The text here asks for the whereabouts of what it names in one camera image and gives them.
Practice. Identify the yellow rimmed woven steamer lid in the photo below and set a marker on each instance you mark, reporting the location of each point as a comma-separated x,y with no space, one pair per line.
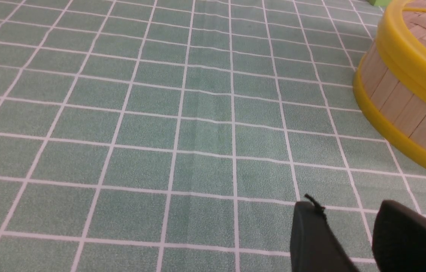
401,42

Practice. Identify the yellow rimmed wooden steamer base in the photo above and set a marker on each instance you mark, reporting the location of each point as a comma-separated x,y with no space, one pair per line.
394,110

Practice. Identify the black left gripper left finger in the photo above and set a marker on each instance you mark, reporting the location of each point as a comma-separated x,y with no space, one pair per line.
313,245

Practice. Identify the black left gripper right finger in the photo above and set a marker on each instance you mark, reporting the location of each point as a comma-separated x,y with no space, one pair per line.
399,239

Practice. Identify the green checkered tablecloth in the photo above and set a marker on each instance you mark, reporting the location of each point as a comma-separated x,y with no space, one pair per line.
177,135

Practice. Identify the light green object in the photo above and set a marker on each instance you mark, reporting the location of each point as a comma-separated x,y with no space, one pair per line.
379,3

